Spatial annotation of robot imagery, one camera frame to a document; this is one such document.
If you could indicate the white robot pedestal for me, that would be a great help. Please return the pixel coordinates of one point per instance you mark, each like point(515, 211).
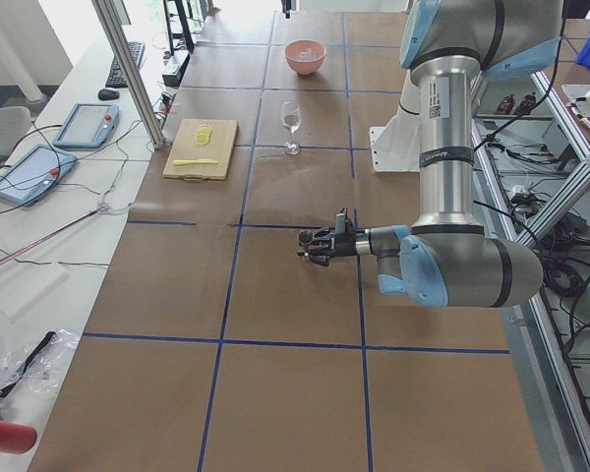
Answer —
point(396, 146)

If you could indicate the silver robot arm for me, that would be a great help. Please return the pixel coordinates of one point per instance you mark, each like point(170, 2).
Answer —
point(445, 259)

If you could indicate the pink bowl of ice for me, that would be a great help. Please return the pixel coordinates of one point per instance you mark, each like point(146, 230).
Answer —
point(305, 56)

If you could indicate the steel jigger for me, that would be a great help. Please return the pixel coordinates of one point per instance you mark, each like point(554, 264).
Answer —
point(305, 238)

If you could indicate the clear wine glass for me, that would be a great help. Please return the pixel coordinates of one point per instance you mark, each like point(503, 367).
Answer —
point(291, 120)

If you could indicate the red fire extinguisher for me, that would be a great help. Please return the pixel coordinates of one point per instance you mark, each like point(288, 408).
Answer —
point(16, 438)

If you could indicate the aluminium frame post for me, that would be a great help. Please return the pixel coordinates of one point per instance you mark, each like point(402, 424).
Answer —
point(112, 27)

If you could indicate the black box device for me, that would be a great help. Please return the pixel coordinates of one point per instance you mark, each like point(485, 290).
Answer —
point(175, 68)

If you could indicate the metal rod tool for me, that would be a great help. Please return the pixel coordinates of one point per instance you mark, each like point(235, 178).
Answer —
point(104, 207)

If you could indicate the yellow plastic knife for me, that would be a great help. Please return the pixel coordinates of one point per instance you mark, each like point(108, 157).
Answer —
point(199, 161)

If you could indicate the far teach pendant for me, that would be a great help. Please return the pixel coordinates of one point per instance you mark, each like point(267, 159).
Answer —
point(88, 125)

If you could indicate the grey office chair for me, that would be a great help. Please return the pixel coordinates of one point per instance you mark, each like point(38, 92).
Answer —
point(14, 123)

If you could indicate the teach pendant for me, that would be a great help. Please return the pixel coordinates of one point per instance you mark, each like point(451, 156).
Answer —
point(88, 125)
point(35, 174)

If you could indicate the black computer mouse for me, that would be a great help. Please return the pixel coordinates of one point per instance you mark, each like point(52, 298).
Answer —
point(106, 94)

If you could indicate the near teach pendant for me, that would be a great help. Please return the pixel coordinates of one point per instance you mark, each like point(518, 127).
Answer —
point(35, 174)

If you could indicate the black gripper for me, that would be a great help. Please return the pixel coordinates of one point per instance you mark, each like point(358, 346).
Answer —
point(344, 247)

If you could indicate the bamboo cutting board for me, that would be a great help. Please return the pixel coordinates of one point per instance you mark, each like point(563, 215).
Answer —
point(220, 147)

